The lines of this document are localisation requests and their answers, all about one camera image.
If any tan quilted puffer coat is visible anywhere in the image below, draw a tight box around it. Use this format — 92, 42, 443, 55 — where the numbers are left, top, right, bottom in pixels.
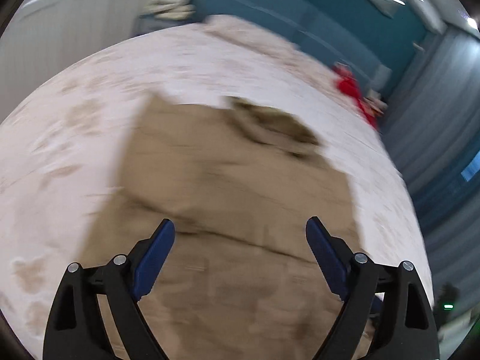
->
79, 94, 360, 359

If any grey blue curtain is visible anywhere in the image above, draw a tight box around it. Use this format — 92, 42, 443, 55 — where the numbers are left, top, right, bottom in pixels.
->
382, 26, 479, 308

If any red plush toy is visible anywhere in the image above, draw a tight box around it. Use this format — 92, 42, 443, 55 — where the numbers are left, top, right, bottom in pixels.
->
333, 62, 387, 131

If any blue bedside table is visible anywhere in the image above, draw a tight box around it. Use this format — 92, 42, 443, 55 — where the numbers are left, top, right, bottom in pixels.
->
131, 15, 194, 38

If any white panelled wardrobe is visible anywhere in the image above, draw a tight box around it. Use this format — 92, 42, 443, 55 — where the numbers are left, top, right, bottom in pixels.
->
1, 0, 148, 119

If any blue upholstered headboard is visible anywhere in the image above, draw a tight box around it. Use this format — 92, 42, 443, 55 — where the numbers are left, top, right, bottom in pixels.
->
194, 0, 393, 91

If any floral pink pillow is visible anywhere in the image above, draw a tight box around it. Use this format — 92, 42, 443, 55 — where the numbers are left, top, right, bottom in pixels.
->
202, 15, 329, 72

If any pile of pale cloths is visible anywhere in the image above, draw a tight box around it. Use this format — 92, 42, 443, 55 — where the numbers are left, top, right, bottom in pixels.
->
142, 0, 196, 21

